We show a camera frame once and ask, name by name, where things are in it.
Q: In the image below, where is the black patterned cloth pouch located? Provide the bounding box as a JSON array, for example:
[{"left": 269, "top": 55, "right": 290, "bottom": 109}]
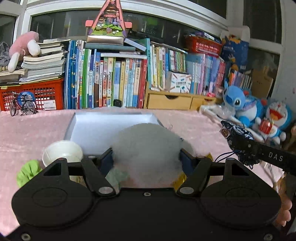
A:
[{"left": 220, "top": 120, "right": 254, "bottom": 151}]

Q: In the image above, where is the green striped cloth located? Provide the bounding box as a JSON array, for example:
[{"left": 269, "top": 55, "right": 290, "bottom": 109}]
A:
[{"left": 105, "top": 167, "right": 129, "bottom": 194}]

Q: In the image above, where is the white paper cup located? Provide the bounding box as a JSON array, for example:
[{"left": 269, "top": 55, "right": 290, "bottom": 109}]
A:
[{"left": 42, "top": 140, "right": 83, "bottom": 167}]

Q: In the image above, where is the grey fluffy soft object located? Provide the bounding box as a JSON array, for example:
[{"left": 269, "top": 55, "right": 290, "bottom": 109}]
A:
[{"left": 111, "top": 123, "right": 195, "bottom": 188}]

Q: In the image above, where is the green scrunchie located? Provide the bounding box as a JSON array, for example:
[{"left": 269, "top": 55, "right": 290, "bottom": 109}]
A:
[{"left": 16, "top": 160, "right": 43, "bottom": 188}]

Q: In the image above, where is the person's hand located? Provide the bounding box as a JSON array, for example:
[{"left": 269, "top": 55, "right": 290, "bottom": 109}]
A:
[{"left": 275, "top": 193, "right": 292, "bottom": 227}]

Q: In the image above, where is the Doraemon plush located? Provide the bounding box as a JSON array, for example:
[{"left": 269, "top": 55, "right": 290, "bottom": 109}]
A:
[{"left": 252, "top": 101, "right": 292, "bottom": 146}]

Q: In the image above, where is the grey cardboard box tray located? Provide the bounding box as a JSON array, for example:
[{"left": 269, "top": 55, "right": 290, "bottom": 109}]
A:
[{"left": 64, "top": 111, "right": 162, "bottom": 156}]

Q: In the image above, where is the blue Stitch plush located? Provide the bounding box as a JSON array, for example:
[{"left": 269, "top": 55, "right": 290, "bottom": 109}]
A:
[{"left": 222, "top": 80, "right": 264, "bottom": 127}]

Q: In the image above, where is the small black box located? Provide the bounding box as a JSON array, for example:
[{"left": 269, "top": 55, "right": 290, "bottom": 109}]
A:
[{"left": 113, "top": 99, "right": 122, "bottom": 108}]

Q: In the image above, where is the pink tablecloth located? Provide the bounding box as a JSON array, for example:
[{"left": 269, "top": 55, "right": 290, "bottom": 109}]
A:
[{"left": 0, "top": 107, "right": 276, "bottom": 235}]

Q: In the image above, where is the wooden drawer organizer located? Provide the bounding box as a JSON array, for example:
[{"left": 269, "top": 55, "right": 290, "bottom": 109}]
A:
[{"left": 143, "top": 82, "right": 217, "bottom": 111}]

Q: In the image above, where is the red plastic crate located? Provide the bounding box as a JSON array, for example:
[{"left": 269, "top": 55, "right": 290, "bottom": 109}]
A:
[{"left": 1, "top": 78, "right": 64, "bottom": 111}]

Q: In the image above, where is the row of upright books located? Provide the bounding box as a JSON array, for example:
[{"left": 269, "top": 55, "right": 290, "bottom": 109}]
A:
[{"left": 63, "top": 39, "right": 149, "bottom": 109}]

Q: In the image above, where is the right row of books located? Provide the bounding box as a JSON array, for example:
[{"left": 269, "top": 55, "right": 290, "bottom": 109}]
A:
[{"left": 147, "top": 43, "right": 253, "bottom": 95}]

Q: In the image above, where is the miniature bicycle model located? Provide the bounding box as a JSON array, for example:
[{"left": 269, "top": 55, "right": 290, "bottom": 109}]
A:
[{"left": 10, "top": 91, "right": 38, "bottom": 116}]

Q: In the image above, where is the stack of lying books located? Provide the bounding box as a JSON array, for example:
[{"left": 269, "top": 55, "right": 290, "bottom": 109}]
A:
[{"left": 1, "top": 39, "right": 70, "bottom": 86}]

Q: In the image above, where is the red plastic basket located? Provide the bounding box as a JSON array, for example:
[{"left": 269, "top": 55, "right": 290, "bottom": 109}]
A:
[{"left": 185, "top": 36, "right": 222, "bottom": 57}]

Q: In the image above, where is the pink plush toy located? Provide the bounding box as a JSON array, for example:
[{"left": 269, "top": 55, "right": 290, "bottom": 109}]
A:
[{"left": 8, "top": 31, "right": 41, "bottom": 72}]

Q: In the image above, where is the triangular pink toy house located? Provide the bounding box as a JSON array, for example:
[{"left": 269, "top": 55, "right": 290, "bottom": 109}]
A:
[{"left": 85, "top": 0, "right": 132, "bottom": 38}]

